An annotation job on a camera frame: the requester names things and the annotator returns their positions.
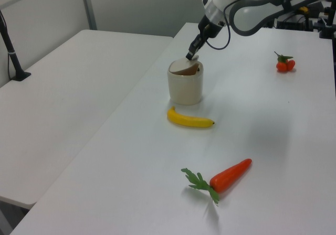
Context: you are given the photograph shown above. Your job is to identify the cream ceramic cup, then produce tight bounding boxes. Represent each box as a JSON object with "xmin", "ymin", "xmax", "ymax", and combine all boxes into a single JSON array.
[{"xmin": 166, "ymin": 58, "xmax": 205, "ymax": 105}]

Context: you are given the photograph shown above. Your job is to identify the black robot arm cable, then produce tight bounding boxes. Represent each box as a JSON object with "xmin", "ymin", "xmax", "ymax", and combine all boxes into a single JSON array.
[{"xmin": 204, "ymin": 0, "xmax": 263, "ymax": 50}]

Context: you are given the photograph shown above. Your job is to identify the yellow toy banana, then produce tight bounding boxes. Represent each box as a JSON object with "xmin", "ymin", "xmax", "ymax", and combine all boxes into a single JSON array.
[{"xmin": 166, "ymin": 105, "xmax": 216, "ymax": 129}]

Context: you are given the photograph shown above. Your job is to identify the black camera stand clamp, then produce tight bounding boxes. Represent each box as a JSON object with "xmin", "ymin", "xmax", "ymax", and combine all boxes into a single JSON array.
[{"xmin": 312, "ymin": 6, "xmax": 336, "ymax": 39}]

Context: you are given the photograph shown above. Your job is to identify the grey metal partition post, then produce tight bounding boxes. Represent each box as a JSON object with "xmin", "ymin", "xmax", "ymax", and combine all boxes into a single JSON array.
[{"xmin": 79, "ymin": 0, "xmax": 97, "ymax": 31}]

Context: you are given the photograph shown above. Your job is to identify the toy tangerine bunch with leaves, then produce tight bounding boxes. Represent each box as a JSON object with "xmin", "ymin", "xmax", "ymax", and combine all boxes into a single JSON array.
[{"xmin": 274, "ymin": 51, "xmax": 297, "ymax": 73}]

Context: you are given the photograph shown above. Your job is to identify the black pole with base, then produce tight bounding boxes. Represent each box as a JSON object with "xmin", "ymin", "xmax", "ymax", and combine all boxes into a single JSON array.
[{"xmin": 0, "ymin": 9, "xmax": 32, "ymax": 82}]

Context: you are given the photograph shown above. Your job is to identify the beige garbage bin lid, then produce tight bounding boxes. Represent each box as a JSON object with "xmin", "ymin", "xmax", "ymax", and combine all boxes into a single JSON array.
[{"xmin": 168, "ymin": 54, "xmax": 200, "ymax": 73}]

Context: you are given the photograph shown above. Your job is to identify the orange toy carrot green leaves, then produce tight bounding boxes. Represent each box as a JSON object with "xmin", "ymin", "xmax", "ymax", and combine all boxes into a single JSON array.
[{"xmin": 181, "ymin": 158, "xmax": 254, "ymax": 207}]

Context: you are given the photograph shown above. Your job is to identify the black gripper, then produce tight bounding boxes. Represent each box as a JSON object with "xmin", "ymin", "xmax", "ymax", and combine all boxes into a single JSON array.
[{"xmin": 185, "ymin": 14, "xmax": 224, "ymax": 61}]

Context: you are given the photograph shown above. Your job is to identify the dark equipment with yellow part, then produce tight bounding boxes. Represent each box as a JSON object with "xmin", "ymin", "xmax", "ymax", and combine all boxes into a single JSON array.
[{"xmin": 270, "ymin": 0, "xmax": 320, "ymax": 31}]

